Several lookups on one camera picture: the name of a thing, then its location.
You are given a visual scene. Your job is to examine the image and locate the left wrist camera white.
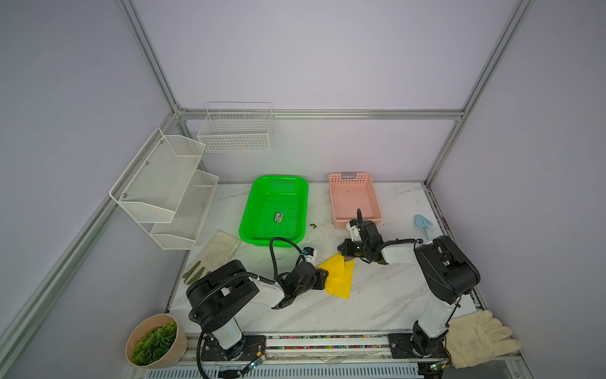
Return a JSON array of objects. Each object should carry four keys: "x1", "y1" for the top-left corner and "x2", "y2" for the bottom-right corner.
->
[{"x1": 302, "y1": 246, "x2": 316, "y2": 266}]

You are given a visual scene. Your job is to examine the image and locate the light blue garden trowel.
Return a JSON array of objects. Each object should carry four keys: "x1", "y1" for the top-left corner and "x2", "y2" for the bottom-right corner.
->
[{"x1": 413, "y1": 214, "x2": 433, "y2": 241}]

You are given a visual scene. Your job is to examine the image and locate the white wire basket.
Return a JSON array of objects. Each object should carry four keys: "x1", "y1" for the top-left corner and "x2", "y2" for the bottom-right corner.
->
[{"x1": 197, "y1": 102, "x2": 274, "y2": 153}]

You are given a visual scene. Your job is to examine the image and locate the green plastic basket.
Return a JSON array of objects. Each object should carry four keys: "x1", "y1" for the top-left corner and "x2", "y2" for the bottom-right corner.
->
[{"x1": 239, "y1": 175, "x2": 309, "y2": 246}]

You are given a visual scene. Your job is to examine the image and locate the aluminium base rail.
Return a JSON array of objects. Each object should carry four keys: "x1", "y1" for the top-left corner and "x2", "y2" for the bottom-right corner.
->
[{"x1": 200, "y1": 331, "x2": 455, "y2": 366}]

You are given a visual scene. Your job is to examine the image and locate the pink plastic basket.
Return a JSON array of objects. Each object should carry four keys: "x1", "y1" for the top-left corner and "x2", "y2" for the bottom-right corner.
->
[{"x1": 328, "y1": 172, "x2": 382, "y2": 230}]

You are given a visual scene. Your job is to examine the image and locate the cream work glove right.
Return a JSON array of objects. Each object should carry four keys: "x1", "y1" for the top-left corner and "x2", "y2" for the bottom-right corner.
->
[{"x1": 446, "y1": 310, "x2": 522, "y2": 369}]

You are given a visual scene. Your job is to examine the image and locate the yellow paper napkin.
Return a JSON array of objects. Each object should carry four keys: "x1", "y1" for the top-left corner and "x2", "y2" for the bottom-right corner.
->
[{"x1": 319, "y1": 254, "x2": 355, "y2": 299}]

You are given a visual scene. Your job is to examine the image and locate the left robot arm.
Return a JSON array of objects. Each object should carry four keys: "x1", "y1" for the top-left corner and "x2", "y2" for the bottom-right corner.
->
[{"x1": 186, "y1": 237, "x2": 329, "y2": 378}]

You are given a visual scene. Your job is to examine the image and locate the white mesh two-tier shelf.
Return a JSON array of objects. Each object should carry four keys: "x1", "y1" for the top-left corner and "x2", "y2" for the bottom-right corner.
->
[{"x1": 109, "y1": 129, "x2": 219, "y2": 250}]

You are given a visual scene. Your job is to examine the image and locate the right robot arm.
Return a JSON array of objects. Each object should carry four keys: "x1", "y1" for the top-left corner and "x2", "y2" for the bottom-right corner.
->
[{"x1": 338, "y1": 219, "x2": 481, "y2": 358}]

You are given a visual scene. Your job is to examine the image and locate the paper bag with greens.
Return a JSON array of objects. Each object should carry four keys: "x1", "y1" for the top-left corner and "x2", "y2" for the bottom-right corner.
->
[{"x1": 125, "y1": 314, "x2": 188, "y2": 370}]

